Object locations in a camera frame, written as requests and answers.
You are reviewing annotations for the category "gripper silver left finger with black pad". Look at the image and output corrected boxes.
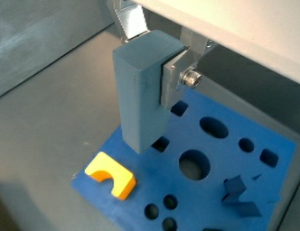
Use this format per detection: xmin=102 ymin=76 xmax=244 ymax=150
xmin=106 ymin=0 xmax=149 ymax=43

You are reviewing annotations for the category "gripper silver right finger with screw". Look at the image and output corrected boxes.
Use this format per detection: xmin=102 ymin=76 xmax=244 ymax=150
xmin=161 ymin=28 xmax=219 ymax=109

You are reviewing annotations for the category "light blue rectangular block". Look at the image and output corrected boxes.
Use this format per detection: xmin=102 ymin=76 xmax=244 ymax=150
xmin=113 ymin=30 xmax=184 ymax=153

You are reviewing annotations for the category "yellow arch block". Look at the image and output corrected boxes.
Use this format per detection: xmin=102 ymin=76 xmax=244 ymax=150
xmin=85 ymin=152 xmax=137 ymax=200

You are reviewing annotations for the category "blue shape sorting board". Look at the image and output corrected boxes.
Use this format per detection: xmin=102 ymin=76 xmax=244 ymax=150
xmin=72 ymin=91 xmax=295 ymax=231

